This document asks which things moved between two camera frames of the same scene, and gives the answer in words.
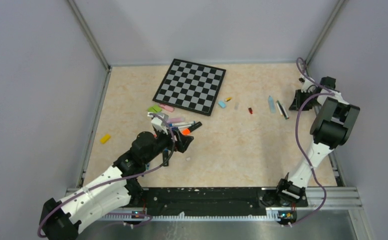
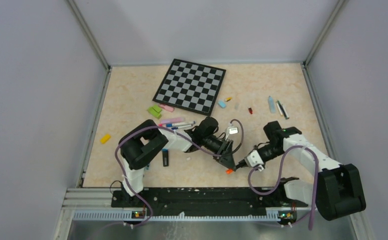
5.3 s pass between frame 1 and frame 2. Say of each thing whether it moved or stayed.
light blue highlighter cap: stayed
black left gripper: moved
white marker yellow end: stayed
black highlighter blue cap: stayed
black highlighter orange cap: moved
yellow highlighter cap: stayed
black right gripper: moved
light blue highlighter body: stayed
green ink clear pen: stayed
